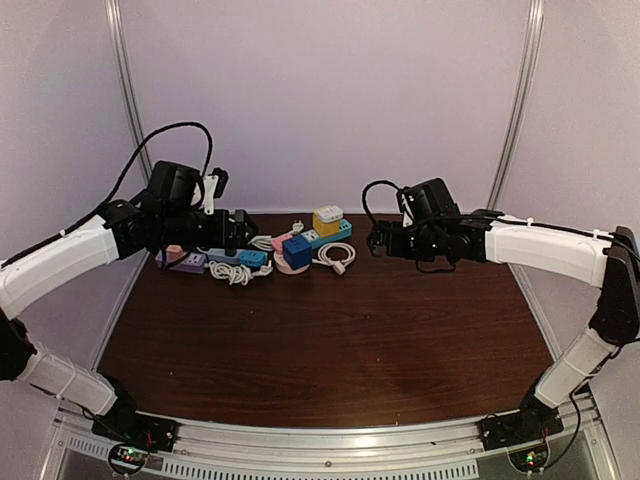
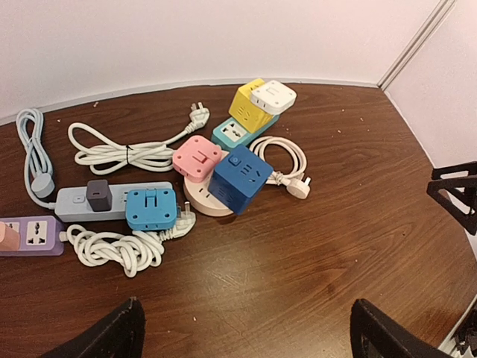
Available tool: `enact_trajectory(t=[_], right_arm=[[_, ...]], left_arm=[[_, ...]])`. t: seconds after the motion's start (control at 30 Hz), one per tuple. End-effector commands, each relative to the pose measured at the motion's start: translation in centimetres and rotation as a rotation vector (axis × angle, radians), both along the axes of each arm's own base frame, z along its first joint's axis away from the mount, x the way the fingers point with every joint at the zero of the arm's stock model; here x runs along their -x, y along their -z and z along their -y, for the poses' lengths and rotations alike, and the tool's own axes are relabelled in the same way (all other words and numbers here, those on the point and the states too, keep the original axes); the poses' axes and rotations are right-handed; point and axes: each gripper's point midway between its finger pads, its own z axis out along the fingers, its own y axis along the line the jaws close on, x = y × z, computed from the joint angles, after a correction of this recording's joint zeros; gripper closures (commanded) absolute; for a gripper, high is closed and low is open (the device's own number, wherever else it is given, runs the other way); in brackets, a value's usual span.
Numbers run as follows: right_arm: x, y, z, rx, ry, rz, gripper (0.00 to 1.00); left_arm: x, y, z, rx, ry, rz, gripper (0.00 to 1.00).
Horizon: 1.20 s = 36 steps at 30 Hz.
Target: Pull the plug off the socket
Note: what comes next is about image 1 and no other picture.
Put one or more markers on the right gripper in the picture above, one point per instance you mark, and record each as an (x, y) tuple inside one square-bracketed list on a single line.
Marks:
[(394, 249)]

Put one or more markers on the yellow cube socket adapter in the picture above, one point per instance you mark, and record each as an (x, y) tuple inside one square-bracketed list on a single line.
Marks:
[(325, 229)]

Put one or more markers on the light blue plug adapter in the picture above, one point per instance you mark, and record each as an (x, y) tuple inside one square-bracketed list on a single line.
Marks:
[(253, 258)]

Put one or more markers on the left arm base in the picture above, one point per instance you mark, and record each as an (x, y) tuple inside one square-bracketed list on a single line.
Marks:
[(154, 434)]

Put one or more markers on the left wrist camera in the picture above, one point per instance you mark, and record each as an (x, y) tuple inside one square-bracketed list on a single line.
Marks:
[(174, 189)]

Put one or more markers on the small pink adapter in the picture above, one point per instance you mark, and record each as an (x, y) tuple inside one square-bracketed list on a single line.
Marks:
[(173, 253)]

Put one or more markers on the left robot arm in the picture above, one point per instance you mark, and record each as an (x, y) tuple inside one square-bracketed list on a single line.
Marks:
[(118, 231)]

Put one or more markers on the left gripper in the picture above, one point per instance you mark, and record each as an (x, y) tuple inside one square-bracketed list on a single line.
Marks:
[(236, 240)]

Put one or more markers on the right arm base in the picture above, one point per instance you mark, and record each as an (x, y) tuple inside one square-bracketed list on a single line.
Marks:
[(511, 429)]

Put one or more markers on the blue cube socket adapter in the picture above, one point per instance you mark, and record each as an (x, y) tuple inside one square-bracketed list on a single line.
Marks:
[(297, 252)]

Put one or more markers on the pink round power strip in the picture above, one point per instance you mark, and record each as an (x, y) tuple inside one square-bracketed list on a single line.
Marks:
[(283, 267)]

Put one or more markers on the purple power strip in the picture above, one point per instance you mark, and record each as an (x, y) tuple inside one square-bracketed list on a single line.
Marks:
[(194, 263)]

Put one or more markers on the aluminium front rail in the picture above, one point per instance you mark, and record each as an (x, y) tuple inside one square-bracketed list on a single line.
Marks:
[(437, 450)]

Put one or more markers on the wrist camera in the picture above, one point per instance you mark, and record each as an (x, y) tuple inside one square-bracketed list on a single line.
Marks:
[(174, 189), (428, 199)]

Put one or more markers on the white plug adapter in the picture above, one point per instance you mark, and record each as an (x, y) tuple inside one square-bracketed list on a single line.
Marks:
[(329, 213)]

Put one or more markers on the pink plug adapter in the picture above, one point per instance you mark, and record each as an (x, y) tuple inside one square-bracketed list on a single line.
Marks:
[(278, 241)]

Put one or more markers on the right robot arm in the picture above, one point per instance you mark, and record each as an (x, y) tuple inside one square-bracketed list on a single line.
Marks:
[(606, 263)]

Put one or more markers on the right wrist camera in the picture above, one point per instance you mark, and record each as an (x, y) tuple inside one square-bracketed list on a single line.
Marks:
[(428, 199)]

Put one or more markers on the grey-blue power strip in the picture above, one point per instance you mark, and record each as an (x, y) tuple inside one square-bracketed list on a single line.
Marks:
[(220, 255)]

